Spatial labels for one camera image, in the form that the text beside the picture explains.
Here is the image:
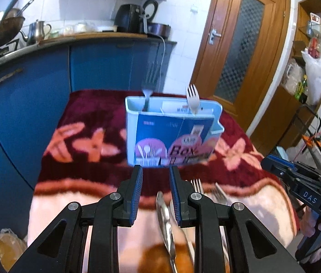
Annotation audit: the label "white plastic fork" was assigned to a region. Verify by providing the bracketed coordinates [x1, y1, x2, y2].
[186, 84, 200, 116]

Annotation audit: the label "green bottle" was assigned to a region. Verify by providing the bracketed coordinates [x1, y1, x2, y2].
[295, 75, 309, 103]

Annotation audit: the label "round black pan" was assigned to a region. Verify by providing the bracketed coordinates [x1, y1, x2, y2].
[143, 0, 160, 24]

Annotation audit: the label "light blue utensil holder box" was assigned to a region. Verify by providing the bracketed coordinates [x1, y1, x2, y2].
[125, 96, 225, 168]

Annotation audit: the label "clear bags on counter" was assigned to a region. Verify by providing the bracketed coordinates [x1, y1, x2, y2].
[62, 22, 97, 35]

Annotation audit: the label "red floral blanket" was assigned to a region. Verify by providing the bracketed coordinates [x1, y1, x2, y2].
[26, 89, 302, 273]

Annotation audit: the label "wooden cutting board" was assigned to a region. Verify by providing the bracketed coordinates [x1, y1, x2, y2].
[39, 31, 149, 45]

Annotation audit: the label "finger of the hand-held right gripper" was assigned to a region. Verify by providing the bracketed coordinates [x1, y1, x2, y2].
[261, 154, 321, 184]
[280, 173, 321, 215]

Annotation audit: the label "white power cable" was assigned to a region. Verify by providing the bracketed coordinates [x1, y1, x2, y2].
[156, 34, 167, 91]

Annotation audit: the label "metal fork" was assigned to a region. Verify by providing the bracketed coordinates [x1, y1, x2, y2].
[141, 61, 161, 112]
[190, 179, 205, 194]
[206, 182, 232, 206]

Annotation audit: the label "dark cooking pot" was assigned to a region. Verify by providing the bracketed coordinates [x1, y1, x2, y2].
[147, 22, 172, 38]

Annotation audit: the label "white dish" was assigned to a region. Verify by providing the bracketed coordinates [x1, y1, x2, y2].
[96, 25, 118, 33]

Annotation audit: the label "yellowish plastic bag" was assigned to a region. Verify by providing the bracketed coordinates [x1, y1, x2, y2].
[0, 229, 28, 272]

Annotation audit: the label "wooden shelf unit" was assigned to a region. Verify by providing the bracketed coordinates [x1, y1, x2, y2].
[250, 0, 321, 160]

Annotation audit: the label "black air fryer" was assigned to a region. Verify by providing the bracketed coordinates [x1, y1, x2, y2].
[114, 3, 146, 33]

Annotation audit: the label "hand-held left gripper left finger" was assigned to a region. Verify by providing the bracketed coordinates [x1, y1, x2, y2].
[8, 165, 144, 273]

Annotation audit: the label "red bottle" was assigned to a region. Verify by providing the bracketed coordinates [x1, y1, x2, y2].
[308, 37, 321, 58]

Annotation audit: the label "metal spoon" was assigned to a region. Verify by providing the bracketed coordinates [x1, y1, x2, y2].
[155, 192, 178, 273]

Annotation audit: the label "wooden door with glass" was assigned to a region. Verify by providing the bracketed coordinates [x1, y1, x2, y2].
[190, 0, 292, 120]

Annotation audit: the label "jar with red label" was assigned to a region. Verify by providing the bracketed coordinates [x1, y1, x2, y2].
[307, 13, 320, 36]

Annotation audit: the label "steel kettle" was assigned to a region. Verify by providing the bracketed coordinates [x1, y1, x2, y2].
[21, 20, 52, 45]

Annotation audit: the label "clear plastic bag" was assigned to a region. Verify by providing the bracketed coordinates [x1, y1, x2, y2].
[281, 58, 306, 95]

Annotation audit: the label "white plastic bag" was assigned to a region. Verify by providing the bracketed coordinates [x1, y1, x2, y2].
[301, 44, 321, 106]

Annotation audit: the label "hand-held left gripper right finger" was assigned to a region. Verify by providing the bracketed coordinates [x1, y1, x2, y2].
[169, 165, 306, 273]

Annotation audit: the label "black metal cart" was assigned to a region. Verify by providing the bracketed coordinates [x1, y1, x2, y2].
[290, 104, 321, 172]

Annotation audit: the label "metal door handle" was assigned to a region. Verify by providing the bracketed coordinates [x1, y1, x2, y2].
[208, 28, 222, 45]

